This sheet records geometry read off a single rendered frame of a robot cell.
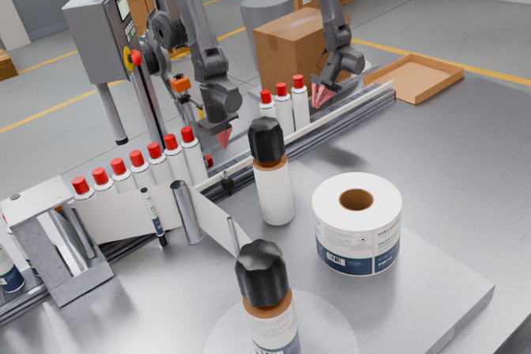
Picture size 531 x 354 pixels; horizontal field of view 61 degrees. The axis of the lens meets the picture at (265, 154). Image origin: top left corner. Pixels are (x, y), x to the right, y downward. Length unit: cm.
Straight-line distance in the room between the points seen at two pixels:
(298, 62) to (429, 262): 90
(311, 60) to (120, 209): 93
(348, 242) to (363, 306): 14
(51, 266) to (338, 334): 65
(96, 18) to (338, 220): 70
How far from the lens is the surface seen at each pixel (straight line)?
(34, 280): 133
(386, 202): 104
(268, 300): 76
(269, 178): 109
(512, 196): 141
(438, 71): 204
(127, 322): 111
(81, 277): 119
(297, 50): 168
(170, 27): 189
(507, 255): 124
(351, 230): 97
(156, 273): 118
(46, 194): 111
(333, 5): 152
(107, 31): 112
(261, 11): 386
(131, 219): 120
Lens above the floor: 171
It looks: 35 degrees down
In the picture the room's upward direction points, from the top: 9 degrees counter-clockwise
